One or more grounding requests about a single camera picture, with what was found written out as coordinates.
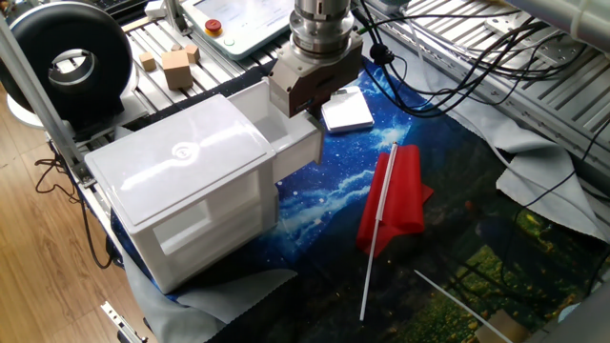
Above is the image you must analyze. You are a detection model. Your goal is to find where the grey Schunk gripper body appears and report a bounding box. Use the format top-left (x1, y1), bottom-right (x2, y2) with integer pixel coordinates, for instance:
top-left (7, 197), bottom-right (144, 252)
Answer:
top-left (268, 32), bottom-right (365, 119)

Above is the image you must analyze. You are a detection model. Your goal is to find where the white drawer with white knob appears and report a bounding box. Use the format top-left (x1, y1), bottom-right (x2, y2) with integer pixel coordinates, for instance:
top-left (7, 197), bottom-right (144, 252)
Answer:
top-left (227, 78), bottom-right (327, 184)

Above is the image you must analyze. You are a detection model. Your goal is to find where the white plastic drawer cabinet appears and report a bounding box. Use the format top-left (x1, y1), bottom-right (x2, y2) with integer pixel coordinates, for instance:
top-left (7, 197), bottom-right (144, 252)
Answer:
top-left (84, 93), bottom-right (280, 294)

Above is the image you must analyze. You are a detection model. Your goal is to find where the silver digital scale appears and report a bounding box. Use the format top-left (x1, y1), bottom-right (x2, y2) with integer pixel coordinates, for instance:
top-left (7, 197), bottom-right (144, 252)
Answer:
top-left (319, 85), bottom-right (376, 134)

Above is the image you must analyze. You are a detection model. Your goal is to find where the galaxy print cloth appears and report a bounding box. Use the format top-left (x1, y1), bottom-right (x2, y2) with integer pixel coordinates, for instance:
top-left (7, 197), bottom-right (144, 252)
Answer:
top-left (109, 32), bottom-right (610, 343)

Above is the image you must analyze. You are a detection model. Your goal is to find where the white teach pendant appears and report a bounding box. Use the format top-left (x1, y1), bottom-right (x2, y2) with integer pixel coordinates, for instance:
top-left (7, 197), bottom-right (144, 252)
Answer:
top-left (180, 0), bottom-right (299, 61)

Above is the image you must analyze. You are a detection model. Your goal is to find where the red flag on white stick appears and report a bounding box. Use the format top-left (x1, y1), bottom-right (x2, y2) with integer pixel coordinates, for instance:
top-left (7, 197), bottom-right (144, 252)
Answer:
top-left (356, 141), bottom-right (435, 323)

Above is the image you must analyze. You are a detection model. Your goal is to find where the large wooden cube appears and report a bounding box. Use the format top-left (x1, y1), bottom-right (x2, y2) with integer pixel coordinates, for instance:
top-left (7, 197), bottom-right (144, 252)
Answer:
top-left (161, 50), bottom-right (194, 91)

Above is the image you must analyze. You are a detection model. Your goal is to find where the small white box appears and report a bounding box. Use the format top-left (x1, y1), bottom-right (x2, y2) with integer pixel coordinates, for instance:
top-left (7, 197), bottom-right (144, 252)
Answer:
top-left (143, 0), bottom-right (168, 20)

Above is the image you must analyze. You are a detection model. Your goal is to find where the black keyboard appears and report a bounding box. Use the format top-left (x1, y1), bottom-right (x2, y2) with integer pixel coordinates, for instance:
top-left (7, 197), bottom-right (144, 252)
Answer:
top-left (90, 0), bottom-right (150, 15)

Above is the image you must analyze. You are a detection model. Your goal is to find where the thin white stick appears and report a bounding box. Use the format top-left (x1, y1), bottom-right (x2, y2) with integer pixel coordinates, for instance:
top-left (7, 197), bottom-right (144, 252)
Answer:
top-left (413, 269), bottom-right (515, 343)

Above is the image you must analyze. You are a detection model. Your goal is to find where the brown cardboard piece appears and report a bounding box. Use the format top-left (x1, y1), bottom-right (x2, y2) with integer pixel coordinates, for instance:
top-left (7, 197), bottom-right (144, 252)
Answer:
top-left (475, 308), bottom-right (531, 343)

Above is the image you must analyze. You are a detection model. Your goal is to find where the black cable bundle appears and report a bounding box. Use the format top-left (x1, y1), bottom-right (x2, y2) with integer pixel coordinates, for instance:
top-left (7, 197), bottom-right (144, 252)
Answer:
top-left (351, 0), bottom-right (602, 119)

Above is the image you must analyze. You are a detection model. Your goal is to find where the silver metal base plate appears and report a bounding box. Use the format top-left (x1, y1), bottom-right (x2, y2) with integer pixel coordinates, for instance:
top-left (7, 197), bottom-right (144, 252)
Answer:
top-left (484, 9), bottom-right (596, 53)

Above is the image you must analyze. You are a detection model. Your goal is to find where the black floor cable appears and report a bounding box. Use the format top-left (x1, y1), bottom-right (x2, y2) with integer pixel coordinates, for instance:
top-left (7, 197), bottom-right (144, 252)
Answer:
top-left (33, 142), bottom-right (116, 271)

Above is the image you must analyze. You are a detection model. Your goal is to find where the thin black cable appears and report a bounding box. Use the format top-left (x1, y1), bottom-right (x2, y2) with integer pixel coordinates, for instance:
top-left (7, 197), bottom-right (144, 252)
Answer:
top-left (498, 118), bottom-right (610, 287)

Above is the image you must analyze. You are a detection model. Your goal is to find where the aluminium frame post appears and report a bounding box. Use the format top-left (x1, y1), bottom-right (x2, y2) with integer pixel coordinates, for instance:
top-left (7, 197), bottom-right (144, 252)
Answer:
top-left (0, 13), bottom-right (97, 188)

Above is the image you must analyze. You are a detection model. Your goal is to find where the aluminium bracket rail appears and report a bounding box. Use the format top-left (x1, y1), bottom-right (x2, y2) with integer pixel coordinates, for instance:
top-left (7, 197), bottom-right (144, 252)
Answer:
top-left (100, 301), bottom-right (150, 343)

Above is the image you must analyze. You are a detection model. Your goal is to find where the black round ring fan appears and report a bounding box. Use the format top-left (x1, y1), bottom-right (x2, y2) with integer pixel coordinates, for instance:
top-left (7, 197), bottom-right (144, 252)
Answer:
top-left (0, 1), bottom-right (135, 131)

